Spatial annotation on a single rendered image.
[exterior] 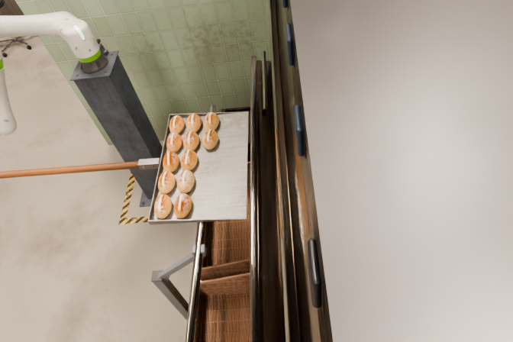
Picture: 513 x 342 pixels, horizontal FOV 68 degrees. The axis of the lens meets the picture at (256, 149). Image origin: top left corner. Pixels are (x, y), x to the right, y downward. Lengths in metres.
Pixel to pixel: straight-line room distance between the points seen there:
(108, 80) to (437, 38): 1.89
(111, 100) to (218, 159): 0.93
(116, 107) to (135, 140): 0.29
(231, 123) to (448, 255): 1.44
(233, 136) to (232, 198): 0.32
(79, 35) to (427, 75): 1.86
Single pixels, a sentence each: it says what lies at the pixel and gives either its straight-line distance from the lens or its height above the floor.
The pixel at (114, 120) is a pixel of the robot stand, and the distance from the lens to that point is 2.40.
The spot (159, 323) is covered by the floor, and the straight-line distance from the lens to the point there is 2.61.
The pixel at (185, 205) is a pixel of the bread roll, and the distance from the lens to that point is 1.41.
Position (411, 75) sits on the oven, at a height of 2.10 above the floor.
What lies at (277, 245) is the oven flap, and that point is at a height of 1.41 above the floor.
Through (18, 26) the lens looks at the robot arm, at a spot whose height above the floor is 1.50.
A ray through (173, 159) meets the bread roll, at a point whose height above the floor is 1.22.
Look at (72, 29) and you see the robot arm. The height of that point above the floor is 1.44.
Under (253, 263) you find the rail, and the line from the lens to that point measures 1.01.
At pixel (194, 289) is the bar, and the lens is 1.32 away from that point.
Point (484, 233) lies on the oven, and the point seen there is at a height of 2.10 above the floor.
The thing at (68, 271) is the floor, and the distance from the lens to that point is 3.03.
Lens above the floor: 2.37
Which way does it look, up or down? 50 degrees down
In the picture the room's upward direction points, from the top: 11 degrees counter-clockwise
